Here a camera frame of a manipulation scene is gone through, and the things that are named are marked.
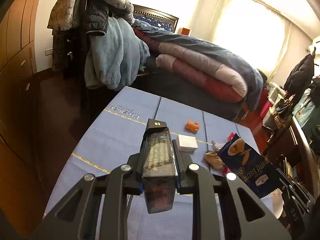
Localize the blue waffle biscuit bag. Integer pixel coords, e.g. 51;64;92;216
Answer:
218;134;281;198

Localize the black clear plastic package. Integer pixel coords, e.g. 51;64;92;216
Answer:
140;119;178;214

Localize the red snack packet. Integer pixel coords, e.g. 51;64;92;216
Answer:
227;132;235;141

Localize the crumpled brown paper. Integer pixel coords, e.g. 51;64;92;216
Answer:
204;151;225;170

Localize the dark wooden wardrobe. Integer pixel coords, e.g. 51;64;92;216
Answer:
1;0;44;235

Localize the small white box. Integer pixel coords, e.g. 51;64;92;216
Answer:
176;134;198;152

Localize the orange toy animal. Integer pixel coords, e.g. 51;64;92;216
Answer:
185;120;200;133

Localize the dark wooden dresser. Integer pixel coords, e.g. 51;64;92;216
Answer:
263;116;319;198

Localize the blue tablecloth with yellow stripes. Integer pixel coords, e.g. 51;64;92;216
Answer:
46;87;257;239

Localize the folded pink red quilt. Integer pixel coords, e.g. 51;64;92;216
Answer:
133;28;248;103

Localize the dark blue bed cover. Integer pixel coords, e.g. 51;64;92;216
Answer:
133;20;264;120

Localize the black jacket on rack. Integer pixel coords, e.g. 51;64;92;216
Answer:
284;54;315;98

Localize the teal fleece blanket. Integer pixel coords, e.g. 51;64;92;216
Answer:
85;17;150;90

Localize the grey fuzzy blanket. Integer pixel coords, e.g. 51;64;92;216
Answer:
47;0;135;36

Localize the dark wooden headboard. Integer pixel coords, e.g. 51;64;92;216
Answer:
133;4;178;33

